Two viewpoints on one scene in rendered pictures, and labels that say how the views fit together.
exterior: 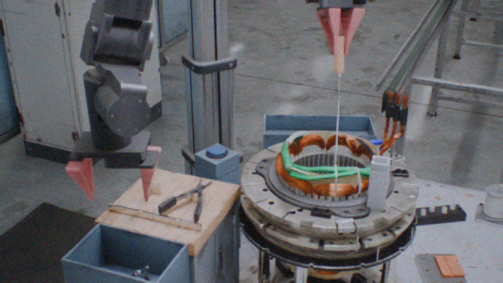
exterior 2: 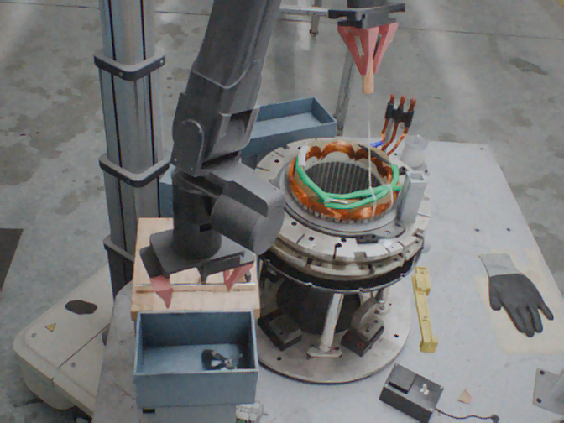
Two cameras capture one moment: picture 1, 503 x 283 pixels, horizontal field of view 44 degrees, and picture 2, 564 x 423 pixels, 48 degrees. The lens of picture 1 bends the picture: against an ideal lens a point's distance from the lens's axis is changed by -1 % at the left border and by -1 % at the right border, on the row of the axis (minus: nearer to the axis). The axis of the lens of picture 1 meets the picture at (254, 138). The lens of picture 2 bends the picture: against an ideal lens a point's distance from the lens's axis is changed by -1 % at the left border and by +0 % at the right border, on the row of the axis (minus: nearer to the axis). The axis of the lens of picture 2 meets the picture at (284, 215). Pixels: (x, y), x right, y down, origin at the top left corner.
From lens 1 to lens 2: 51 cm
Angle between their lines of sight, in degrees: 30
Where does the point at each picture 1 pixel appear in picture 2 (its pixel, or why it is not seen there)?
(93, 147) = (184, 257)
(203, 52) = (132, 54)
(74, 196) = not seen: outside the picture
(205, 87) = (137, 95)
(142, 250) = (195, 326)
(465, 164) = (287, 79)
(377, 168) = (416, 186)
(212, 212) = not seen: hidden behind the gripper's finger
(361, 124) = (305, 107)
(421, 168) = not seen: hidden behind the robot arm
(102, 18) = (218, 119)
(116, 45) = (227, 145)
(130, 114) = (270, 228)
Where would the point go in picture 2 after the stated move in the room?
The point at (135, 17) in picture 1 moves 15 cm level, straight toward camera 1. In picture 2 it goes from (247, 107) to (344, 188)
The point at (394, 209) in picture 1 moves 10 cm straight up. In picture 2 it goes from (420, 216) to (436, 169)
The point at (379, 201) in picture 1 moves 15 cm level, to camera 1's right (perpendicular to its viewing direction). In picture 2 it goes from (413, 214) to (482, 194)
